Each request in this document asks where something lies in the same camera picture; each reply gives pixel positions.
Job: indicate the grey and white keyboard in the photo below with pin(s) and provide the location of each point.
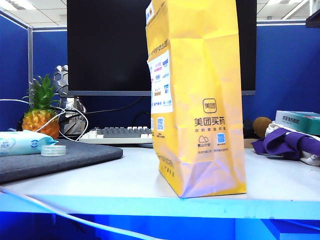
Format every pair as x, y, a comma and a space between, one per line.
117, 133

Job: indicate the dark grey felt mat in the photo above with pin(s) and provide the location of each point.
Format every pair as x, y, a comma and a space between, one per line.
50, 160

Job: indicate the yellow paper bag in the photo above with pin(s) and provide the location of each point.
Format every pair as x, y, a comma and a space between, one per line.
200, 100

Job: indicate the teal and white box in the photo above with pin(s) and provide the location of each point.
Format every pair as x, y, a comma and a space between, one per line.
300, 121

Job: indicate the clear tape roll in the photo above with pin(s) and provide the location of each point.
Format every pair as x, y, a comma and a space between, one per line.
53, 150

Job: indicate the purple cloth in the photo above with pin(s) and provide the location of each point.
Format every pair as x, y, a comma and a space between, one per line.
282, 145

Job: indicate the black computer monitor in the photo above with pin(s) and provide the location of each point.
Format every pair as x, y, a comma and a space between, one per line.
107, 47

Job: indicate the blue wet wipes pack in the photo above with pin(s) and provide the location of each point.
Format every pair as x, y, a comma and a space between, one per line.
20, 142

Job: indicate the brown kiwi fruit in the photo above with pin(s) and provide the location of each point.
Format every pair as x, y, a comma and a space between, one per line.
261, 126

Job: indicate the decorative pineapple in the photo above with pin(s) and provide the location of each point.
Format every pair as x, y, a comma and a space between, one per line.
41, 112

